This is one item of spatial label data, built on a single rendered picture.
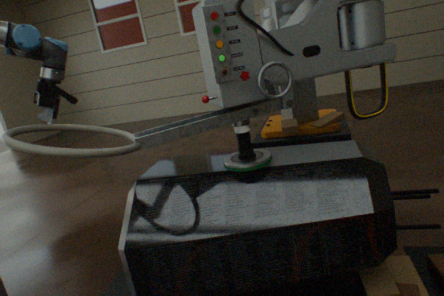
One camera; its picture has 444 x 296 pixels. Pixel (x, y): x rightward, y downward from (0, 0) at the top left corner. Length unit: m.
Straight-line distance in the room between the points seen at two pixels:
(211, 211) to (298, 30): 0.84
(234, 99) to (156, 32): 7.10
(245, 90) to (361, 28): 0.61
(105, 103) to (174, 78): 2.18
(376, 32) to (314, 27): 0.32
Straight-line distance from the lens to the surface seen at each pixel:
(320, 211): 1.36
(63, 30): 9.78
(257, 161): 1.38
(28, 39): 1.36
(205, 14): 1.24
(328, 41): 1.47
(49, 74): 1.52
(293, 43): 1.39
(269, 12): 2.12
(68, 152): 1.13
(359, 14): 1.61
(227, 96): 1.27
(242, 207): 1.40
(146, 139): 1.29
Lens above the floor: 1.32
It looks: 13 degrees down
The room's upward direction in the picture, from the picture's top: 11 degrees counter-clockwise
